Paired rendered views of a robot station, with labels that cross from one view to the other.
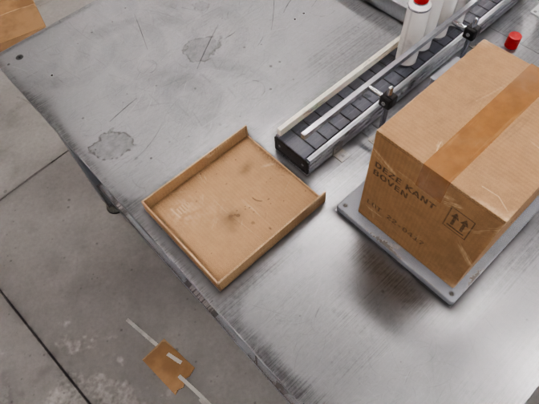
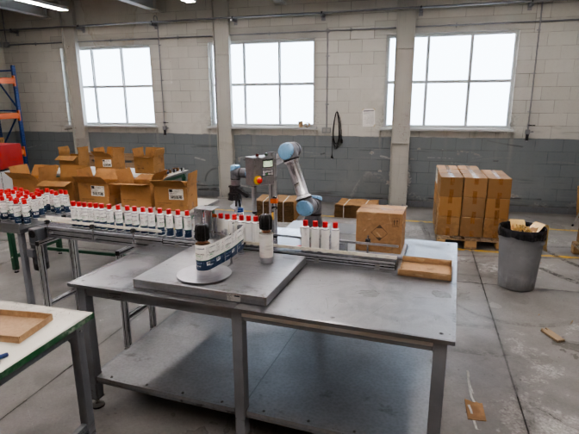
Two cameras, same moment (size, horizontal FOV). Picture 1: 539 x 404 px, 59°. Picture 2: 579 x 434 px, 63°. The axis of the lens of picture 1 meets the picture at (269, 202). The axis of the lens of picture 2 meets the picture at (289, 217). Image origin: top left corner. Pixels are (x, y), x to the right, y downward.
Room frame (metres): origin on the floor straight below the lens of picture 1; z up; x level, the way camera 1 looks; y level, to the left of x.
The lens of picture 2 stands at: (2.66, 1.90, 1.84)
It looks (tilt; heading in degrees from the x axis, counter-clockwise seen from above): 14 degrees down; 238
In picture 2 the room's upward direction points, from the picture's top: straight up
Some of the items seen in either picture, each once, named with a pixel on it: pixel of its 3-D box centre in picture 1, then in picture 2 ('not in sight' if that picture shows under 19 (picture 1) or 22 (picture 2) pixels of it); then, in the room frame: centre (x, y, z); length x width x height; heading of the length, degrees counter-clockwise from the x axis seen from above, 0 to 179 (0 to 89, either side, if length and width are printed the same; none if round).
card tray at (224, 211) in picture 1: (233, 201); (425, 267); (0.53, 0.08, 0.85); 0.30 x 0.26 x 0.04; 128
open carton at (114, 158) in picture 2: not in sight; (108, 159); (1.16, -5.56, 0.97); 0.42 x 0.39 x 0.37; 40
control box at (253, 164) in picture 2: not in sight; (260, 170); (1.15, -0.84, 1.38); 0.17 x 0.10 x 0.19; 3
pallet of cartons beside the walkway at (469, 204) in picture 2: not in sight; (467, 203); (-2.70, -2.06, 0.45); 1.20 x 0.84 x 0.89; 44
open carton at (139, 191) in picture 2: not in sight; (142, 187); (1.37, -2.96, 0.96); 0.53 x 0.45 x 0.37; 44
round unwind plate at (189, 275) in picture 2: not in sight; (204, 273); (1.73, -0.47, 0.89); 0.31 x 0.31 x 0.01
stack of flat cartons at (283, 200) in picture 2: not in sight; (277, 207); (-1.09, -4.37, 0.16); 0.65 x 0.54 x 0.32; 137
